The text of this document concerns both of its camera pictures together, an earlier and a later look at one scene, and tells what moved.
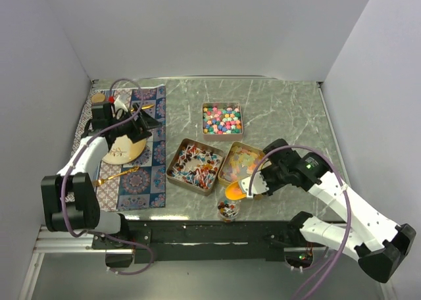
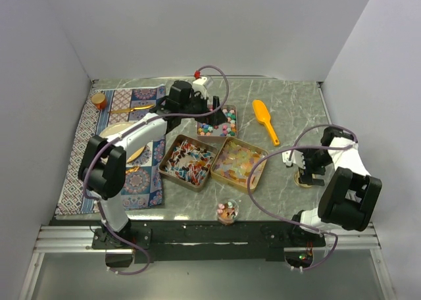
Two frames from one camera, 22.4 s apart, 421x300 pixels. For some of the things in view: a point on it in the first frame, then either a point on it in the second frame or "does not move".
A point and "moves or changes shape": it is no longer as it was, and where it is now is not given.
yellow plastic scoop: [233, 191] to [263, 116]
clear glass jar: [228, 210] does not move
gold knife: [144, 107] does not move
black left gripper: [143, 122] to [214, 118]
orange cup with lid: [98, 97] does not move
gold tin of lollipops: [195, 166] moves or changes shape
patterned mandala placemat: [141, 184] does not move
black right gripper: [271, 187] to [307, 177]
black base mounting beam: [203, 241] does not move
